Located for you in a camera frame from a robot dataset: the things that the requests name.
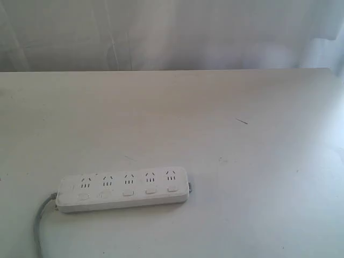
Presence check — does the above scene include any white five-outlet power strip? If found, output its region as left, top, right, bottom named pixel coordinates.
left=55, top=167, right=191, bottom=213

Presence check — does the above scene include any white backdrop curtain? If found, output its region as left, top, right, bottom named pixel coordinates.
left=1, top=1, right=343, bottom=74

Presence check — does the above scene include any grey power cord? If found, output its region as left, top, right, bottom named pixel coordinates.
left=33, top=192, right=59, bottom=258

